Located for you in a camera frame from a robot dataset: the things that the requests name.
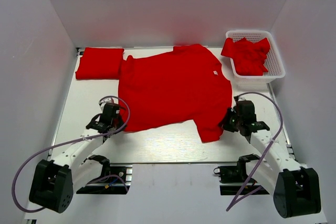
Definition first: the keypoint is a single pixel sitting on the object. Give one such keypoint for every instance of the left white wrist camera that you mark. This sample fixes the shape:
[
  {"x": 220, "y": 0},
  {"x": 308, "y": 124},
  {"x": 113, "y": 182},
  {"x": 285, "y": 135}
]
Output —
[{"x": 102, "y": 102}]

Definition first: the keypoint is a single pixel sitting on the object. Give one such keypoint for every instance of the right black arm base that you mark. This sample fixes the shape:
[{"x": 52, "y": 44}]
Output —
[{"x": 231, "y": 177}]

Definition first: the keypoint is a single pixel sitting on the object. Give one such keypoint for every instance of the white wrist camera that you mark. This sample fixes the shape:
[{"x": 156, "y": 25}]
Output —
[
  {"x": 240, "y": 99},
  {"x": 102, "y": 102}
]

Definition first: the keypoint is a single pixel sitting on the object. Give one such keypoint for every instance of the white plastic basket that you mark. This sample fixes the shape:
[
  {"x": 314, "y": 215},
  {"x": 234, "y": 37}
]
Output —
[{"x": 273, "y": 63}]

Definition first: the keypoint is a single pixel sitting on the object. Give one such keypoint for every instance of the red t shirt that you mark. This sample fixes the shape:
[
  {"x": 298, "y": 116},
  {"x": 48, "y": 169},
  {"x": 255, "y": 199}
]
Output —
[
  {"x": 184, "y": 84},
  {"x": 100, "y": 64}
]

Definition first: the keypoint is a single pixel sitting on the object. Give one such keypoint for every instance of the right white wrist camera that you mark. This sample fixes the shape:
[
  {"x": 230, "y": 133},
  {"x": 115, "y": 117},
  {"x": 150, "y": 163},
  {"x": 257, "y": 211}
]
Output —
[{"x": 240, "y": 99}]

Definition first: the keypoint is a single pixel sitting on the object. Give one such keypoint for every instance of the folded red t shirt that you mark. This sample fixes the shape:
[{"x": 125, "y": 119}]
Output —
[{"x": 100, "y": 64}]

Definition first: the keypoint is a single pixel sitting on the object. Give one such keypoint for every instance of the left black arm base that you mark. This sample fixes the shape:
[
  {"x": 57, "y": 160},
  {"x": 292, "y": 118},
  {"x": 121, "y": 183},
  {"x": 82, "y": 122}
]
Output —
[{"x": 112, "y": 180}]

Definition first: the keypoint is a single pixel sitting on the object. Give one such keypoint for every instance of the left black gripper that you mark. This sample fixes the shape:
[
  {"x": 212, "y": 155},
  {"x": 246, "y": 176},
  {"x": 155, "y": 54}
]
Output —
[{"x": 121, "y": 123}]

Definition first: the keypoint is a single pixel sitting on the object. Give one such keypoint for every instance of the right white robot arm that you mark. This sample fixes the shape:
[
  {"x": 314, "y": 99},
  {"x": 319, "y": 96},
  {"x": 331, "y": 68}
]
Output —
[{"x": 295, "y": 189}]

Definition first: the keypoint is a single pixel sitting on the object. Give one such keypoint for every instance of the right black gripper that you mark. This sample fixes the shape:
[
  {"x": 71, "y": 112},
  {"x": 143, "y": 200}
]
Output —
[{"x": 226, "y": 125}]

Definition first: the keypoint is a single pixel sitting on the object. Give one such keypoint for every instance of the red t shirts in basket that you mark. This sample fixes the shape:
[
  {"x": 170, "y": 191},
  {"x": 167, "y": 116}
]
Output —
[{"x": 248, "y": 57}]

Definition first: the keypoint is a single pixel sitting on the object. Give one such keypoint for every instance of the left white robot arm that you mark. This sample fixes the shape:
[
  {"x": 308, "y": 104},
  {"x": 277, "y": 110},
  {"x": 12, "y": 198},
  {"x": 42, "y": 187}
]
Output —
[{"x": 56, "y": 181}]

